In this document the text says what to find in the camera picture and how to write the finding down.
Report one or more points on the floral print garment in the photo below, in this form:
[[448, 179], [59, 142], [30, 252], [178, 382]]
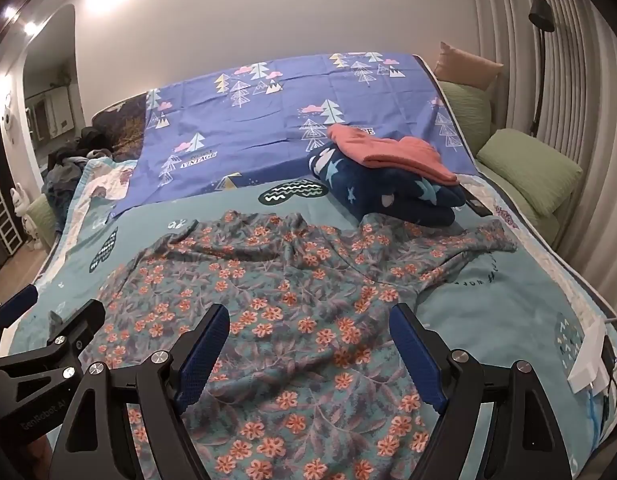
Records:
[[298, 285]]

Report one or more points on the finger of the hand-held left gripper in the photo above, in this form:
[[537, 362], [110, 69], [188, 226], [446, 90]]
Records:
[[83, 322], [18, 302]]

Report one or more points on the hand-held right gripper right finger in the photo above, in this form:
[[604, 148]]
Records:
[[413, 355]]

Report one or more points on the dark patterned blanket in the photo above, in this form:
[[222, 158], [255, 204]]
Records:
[[121, 127]]

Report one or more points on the white slatted rack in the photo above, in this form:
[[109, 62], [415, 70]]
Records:
[[3, 230]]

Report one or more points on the green cushion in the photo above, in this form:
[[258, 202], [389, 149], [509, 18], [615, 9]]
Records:
[[42, 217]]

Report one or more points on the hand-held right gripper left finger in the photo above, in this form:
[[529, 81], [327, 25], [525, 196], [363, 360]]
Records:
[[208, 350]]

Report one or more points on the green pillow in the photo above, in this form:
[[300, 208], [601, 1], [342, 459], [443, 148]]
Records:
[[528, 165], [466, 115]]

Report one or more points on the blue tree print sheet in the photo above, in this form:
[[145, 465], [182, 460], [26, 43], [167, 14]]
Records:
[[268, 125]]

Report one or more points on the folded navy star garment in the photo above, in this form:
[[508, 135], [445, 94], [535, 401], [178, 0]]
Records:
[[388, 195]]

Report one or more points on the beige pillow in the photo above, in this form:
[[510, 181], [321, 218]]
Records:
[[466, 67]]

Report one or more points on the black phone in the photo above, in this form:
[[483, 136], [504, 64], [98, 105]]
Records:
[[473, 200]]

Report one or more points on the folded coral garment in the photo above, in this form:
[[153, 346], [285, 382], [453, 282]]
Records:
[[388, 152]]

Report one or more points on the black floor lamp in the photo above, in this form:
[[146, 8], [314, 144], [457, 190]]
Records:
[[542, 15]]

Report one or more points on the white rabbit figure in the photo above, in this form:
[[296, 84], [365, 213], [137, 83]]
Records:
[[24, 215]]

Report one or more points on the pile of dark clothes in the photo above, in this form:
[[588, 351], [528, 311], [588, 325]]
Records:
[[71, 160]]

